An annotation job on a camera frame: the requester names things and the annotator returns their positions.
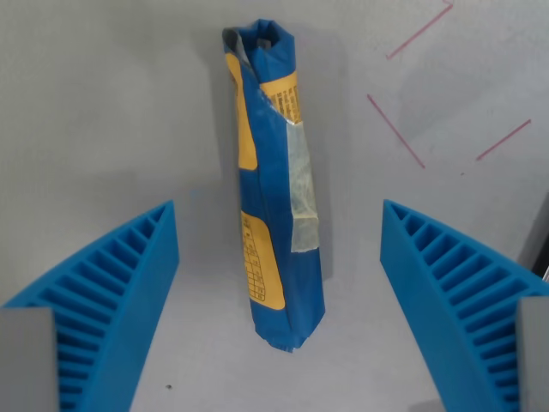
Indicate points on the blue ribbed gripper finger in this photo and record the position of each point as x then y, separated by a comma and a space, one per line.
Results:
412, 274
141, 274

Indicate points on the blue and yellow rolled bag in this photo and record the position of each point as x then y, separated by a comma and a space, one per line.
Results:
274, 193

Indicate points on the dark grey box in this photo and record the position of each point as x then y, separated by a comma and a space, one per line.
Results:
540, 253

